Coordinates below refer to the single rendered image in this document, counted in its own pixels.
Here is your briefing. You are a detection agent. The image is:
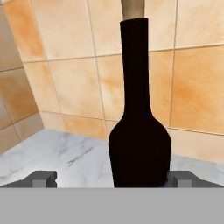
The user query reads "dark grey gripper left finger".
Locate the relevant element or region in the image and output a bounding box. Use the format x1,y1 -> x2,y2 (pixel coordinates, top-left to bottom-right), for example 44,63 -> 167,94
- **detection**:
0,170 -> 58,188

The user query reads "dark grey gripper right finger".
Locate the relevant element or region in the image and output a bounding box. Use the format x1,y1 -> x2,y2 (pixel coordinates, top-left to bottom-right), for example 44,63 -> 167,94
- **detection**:
167,170 -> 224,188

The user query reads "dark wine bottle with cork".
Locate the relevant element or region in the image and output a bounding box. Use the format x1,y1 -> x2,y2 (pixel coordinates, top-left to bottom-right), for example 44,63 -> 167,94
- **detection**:
108,0 -> 172,188

